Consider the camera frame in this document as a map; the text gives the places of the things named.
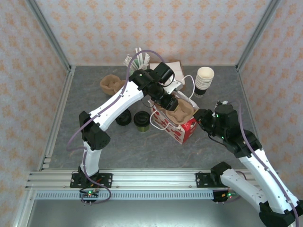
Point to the red and white paper bag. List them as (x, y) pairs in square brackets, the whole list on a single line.
[(187, 128)]

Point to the green paper coffee cup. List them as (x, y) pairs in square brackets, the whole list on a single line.
[(143, 128)]

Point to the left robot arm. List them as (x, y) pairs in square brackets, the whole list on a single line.
[(113, 106)]

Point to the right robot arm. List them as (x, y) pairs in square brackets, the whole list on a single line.
[(265, 177)]

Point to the mint green straw cup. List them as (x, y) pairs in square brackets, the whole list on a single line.
[(135, 65)]

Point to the white paper-wrapped straw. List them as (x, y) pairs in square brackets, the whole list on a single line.
[(140, 58), (129, 58), (146, 59), (127, 63), (137, 59)]

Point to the white napkin stack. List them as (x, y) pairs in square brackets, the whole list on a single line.
[(177, 68)]

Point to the stack of paper cups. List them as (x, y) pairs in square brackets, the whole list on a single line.
[(204, 73)]

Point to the stack of black lids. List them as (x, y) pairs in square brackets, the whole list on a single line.
[(124, 118)]

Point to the small circuit board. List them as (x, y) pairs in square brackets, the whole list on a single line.
[(90, 194), (228, 195)]

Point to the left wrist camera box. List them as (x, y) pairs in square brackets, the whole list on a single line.
[(174, 87)]

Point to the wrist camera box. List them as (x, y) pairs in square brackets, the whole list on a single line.
[(174, 87), (222, 102)]

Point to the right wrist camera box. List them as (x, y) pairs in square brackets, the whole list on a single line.
[(222, 102)]

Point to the aluminium frame cross rail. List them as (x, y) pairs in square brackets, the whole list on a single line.
[(154, 180)]

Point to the aluminium frame leg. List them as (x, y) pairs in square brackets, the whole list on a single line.
[(275, 196), (23, 208)]

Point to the aluminium frame post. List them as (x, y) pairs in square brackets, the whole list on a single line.
[(50, 35), (255, 35)]

